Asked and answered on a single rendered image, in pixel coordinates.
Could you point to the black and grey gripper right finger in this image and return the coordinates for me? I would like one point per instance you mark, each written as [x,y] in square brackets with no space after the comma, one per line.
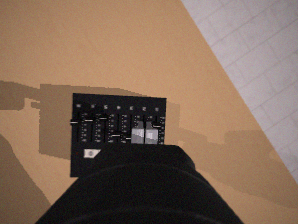
[150,134]

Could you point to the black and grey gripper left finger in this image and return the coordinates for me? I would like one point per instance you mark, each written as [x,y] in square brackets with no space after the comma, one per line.
[137,135]

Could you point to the black lighting desk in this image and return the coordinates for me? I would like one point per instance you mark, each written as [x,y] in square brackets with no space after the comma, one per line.
[98,120]

